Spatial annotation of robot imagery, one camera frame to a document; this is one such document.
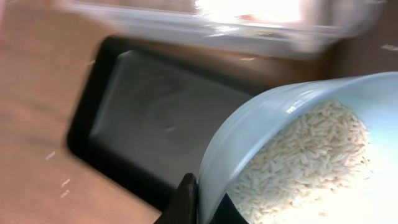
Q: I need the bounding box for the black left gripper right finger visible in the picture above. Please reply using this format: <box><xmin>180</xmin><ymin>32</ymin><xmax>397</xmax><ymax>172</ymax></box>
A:
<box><xmin>214</xmin><ymin>194</ymin><xmax>248</xmax><ymax>224</ymax></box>

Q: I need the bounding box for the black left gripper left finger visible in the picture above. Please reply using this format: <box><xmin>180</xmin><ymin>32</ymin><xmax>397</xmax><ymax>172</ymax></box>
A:
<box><xmin>154</xmin><ymin>173</ymin><xmax>198</xmax><ymax>224</ymax></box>

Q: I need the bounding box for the pile of rice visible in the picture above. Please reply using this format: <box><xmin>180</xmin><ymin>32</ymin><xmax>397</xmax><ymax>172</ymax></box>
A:
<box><xmin>226</xmin><ymin>99</ymin><xmax>398</xmax><ymax>224</ymax></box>

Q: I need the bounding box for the light blue rice bowl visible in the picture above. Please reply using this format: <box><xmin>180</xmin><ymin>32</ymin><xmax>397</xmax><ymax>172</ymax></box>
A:
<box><xmin>197</xmin><ymin>72</ymin><xmax>398</xmax><ymax>224</ymax></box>

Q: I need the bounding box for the white tissue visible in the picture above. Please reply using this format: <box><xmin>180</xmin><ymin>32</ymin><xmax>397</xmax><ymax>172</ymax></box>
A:
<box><xmin>195</xmin><ymin>0</ymin><xmax>302</xmax><ymax>23</ymax></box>

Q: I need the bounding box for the black waste tray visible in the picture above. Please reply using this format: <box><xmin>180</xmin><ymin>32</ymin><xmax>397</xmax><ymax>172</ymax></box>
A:
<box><xmin>66</xmin><ymin>35</ymin><xmax>262</xmax><ymax>210</ymax></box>

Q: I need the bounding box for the clear plastic bin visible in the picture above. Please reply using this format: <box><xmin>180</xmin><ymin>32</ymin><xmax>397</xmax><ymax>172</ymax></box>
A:
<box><xmin>60</xmin><ymin>0</ymin><xmax>384</xmax><ymax>60</ymax></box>

